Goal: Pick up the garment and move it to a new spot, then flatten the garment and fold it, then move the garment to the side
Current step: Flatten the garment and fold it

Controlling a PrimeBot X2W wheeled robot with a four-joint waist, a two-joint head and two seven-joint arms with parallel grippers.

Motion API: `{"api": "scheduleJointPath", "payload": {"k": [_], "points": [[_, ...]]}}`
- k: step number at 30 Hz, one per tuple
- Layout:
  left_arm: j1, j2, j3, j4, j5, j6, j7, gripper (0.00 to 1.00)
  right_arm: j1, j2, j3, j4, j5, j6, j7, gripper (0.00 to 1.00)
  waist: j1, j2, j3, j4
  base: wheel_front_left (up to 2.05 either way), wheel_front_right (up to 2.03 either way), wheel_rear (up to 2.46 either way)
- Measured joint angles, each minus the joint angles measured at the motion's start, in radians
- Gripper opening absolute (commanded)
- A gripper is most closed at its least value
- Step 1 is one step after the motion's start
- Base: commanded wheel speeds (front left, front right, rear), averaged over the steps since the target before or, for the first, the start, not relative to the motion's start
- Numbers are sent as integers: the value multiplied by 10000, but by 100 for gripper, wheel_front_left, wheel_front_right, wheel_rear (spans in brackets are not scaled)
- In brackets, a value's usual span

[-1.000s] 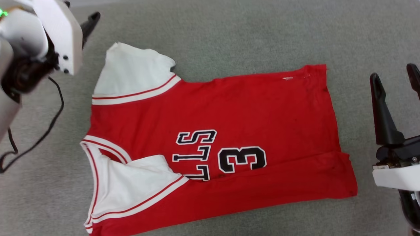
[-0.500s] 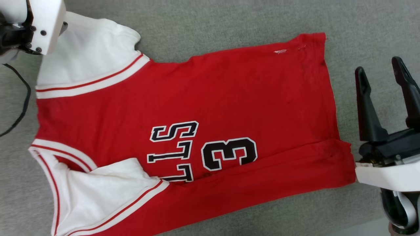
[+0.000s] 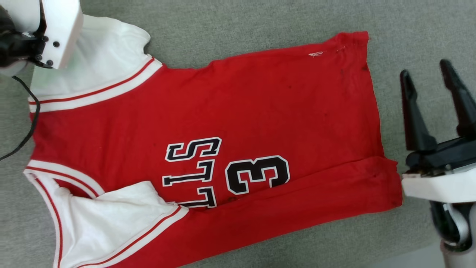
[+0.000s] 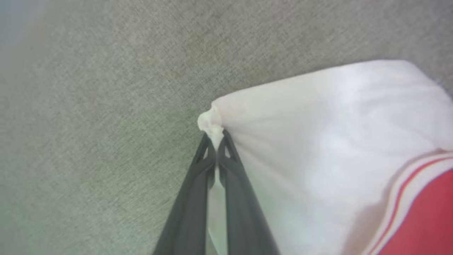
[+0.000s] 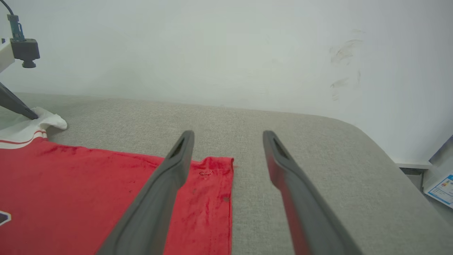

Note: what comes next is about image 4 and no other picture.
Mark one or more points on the grey fabric sofa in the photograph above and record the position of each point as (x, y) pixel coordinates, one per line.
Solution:
(106, 106)

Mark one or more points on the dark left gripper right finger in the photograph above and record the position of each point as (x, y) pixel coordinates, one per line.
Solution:
(244, 219)

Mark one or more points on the red Bulls jersey white sleeves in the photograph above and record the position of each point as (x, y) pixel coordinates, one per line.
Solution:
(336, 141)

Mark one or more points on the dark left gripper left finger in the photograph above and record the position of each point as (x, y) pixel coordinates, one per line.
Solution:
(187, 216)

